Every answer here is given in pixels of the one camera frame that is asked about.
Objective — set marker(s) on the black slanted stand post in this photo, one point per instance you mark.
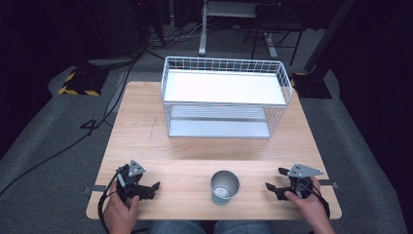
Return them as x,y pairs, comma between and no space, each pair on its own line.
328,35

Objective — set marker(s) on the silver metal cup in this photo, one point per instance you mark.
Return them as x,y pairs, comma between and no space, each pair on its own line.
224,188

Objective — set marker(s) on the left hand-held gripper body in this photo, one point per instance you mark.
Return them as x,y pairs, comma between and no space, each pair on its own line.
131,182

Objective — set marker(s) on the black chair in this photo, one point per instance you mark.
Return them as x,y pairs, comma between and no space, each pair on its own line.
276,22

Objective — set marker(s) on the person's right hand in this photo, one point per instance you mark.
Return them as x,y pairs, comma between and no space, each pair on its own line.
305,204

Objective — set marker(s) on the grey table bracket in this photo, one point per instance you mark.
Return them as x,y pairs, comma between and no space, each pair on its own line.
328,184
94,189

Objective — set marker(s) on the person's left leg in jeans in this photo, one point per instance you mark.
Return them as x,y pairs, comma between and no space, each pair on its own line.
177,227

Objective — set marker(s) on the person's left hand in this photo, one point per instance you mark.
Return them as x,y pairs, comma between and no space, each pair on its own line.
120,213

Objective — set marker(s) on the black yellow striped stand base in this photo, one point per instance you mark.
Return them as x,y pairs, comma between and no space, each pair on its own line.
311,86
84,81

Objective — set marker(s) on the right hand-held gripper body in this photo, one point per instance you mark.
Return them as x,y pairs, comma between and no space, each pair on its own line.
302,182

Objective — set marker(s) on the white desk frame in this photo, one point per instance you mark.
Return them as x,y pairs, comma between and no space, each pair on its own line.
203,32

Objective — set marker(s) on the person's leg in jeans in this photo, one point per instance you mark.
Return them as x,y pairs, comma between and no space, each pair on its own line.
177,227
243,227

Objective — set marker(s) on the person's right leg in jeans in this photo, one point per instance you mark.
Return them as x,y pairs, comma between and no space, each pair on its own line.
243,227

